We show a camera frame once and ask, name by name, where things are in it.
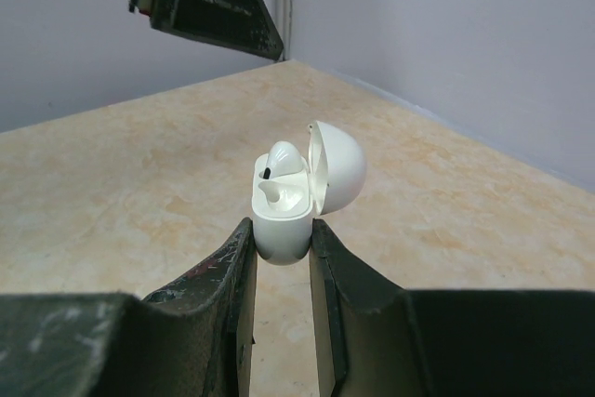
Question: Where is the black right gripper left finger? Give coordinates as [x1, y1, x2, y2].
[1, 219, 257, 396]

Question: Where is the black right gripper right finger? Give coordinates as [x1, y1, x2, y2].
[309, 219, 594, 396]

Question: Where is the white round charging case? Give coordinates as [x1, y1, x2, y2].
[251, 121, 367, 266]

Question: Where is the white earbud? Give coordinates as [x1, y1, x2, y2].
[262, 140, 303, 179]

